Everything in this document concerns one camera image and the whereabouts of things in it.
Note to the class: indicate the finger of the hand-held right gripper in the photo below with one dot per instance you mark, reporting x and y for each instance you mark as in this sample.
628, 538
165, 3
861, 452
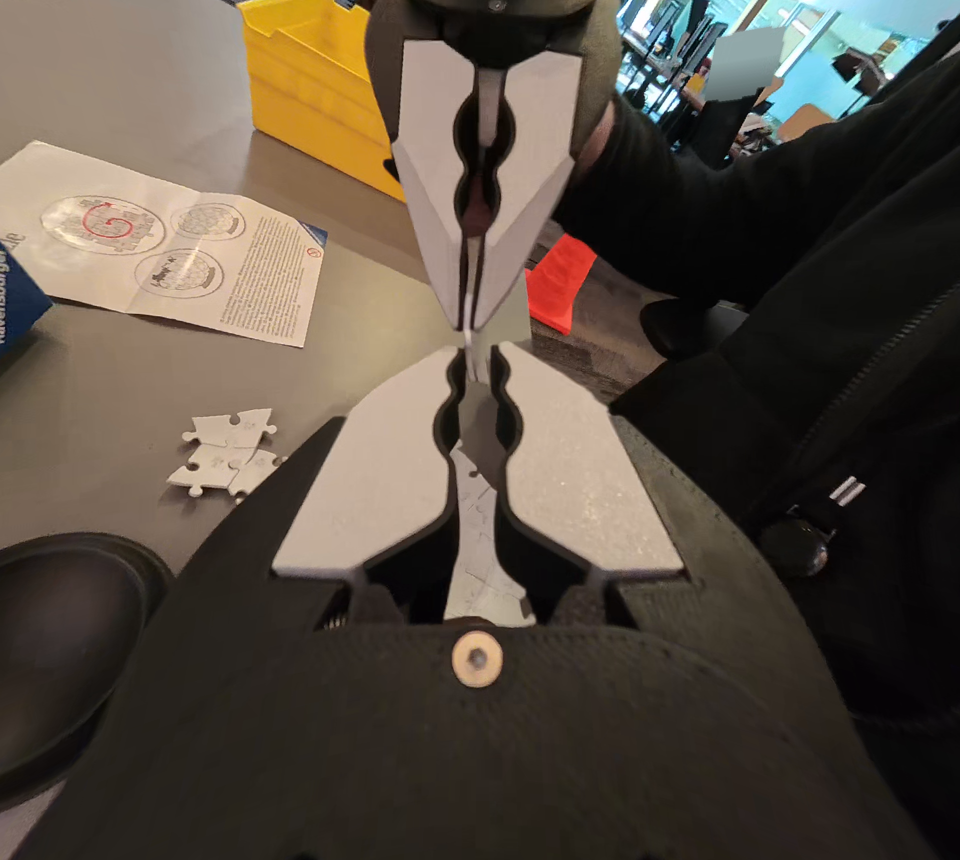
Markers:
427, 148
544, 140

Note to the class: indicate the orange plastic piece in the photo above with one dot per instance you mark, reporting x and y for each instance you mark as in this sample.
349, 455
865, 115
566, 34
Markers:
559, 286

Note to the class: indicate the white partial puzzle ball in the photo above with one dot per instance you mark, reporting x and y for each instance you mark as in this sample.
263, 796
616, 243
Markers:
480, 538

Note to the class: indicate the background office desks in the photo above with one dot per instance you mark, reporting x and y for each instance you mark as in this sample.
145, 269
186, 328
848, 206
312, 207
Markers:
675, 50

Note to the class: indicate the person's right hand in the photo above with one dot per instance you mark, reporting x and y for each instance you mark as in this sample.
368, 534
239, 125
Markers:
596, 140

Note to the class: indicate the black round dish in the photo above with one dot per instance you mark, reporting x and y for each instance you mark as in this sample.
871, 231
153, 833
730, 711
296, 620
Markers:
60, 650

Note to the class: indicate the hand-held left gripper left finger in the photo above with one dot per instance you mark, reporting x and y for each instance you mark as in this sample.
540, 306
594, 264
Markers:
375, 478

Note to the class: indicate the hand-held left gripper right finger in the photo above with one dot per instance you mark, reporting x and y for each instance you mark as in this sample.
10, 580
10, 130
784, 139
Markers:
577, 478

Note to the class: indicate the person's right forearm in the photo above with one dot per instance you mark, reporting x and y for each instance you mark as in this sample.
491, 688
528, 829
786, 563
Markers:
712, 223

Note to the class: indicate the white joined puzzle pieces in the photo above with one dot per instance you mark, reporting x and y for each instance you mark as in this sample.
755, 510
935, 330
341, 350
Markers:
225, 459

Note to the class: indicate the printed instruction sheet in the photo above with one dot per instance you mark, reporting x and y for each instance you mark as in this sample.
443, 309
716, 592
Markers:
187, 253

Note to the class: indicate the blue puzzle box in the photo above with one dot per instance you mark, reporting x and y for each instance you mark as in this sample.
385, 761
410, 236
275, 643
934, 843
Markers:
19, 305

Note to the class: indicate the yellow plastic bin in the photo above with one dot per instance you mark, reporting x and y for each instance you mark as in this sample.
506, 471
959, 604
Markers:
315, 95

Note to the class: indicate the person's black jacket torso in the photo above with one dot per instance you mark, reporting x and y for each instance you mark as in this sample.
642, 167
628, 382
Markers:
862, 425

